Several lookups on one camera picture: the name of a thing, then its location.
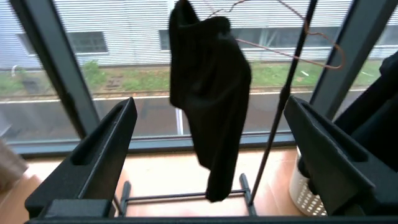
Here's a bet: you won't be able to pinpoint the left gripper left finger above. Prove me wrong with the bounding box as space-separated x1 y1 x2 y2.
24 96 138 218

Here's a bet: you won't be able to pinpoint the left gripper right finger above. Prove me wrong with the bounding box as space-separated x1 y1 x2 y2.
283 95 398 217

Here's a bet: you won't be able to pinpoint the black garment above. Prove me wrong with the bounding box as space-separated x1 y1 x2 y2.
297 51 398 195

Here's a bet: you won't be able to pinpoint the black shorts with white cords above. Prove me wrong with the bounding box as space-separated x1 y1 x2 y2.
169 0 252 203

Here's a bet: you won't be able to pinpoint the white laundry basket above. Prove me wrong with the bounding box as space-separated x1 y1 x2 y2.
288 146 328 217

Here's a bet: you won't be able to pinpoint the black clothes rack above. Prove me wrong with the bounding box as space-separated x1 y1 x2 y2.
12 0 318 218

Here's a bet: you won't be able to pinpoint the pink clothes hanger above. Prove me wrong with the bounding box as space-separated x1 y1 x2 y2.
205 0 346 70

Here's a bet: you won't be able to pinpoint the beige curtain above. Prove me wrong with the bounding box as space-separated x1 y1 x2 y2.
0 138 29 194

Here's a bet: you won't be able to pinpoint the window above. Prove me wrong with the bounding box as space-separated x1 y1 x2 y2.
0 0 398 155

